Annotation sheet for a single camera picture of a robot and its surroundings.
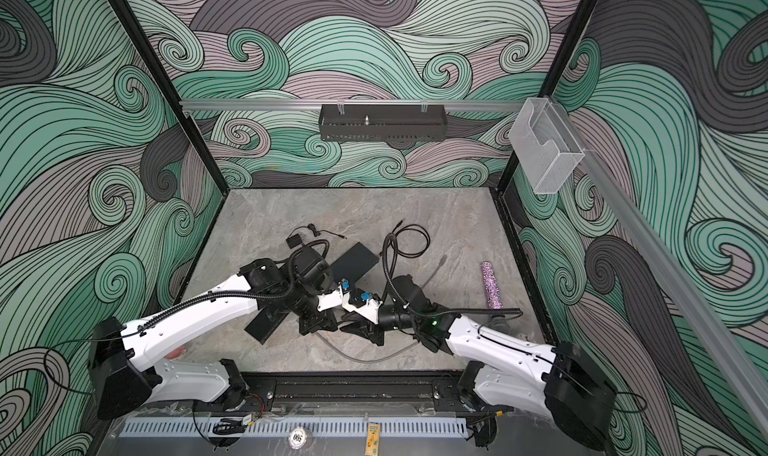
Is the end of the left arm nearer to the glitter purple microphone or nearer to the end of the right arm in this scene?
the end of the right arm

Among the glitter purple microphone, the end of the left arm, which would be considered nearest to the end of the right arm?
the end of the left arm

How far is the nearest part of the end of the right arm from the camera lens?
2.08 ft

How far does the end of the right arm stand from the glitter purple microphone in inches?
15.5

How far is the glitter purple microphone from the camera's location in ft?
2.88
